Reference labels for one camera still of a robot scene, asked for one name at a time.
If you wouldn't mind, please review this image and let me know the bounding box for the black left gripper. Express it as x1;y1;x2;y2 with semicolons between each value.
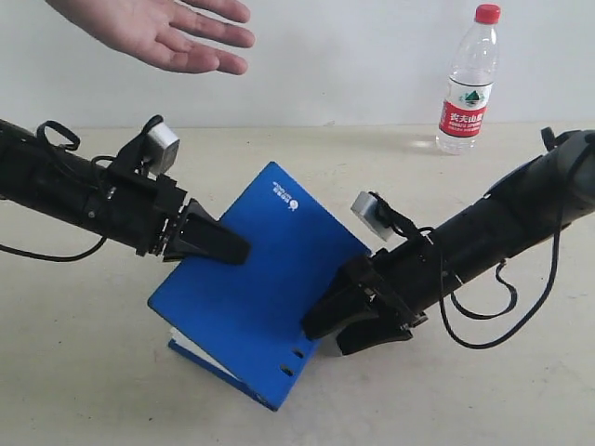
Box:
107;175;251;265

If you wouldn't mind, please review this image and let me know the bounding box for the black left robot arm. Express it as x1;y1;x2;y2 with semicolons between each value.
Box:
1;115;250;265

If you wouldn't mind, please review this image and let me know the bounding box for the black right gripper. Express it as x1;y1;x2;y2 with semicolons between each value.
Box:
301;234;446;356

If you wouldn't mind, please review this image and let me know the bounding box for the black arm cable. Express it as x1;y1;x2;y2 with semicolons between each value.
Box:
0;114;164;261
436;127;595;349

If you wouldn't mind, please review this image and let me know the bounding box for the blue ring-bound notebook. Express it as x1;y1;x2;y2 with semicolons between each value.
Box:
148;162;368;411

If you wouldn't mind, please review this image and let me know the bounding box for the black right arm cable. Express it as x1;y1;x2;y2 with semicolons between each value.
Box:
436;127;595;349

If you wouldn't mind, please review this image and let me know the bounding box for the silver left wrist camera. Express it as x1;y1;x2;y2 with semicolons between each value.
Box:
141;121;180;177

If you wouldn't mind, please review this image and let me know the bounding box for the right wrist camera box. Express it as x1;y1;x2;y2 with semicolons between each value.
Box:
350;191;404;242

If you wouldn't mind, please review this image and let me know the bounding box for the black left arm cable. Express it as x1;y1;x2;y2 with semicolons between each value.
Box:
0;114;164;261

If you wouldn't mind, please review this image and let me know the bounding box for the person's bare hand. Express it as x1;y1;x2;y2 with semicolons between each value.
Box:
47;0;256;75

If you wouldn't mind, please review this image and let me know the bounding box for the clear water bottle red label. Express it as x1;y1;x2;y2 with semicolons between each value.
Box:
435;3;501;155

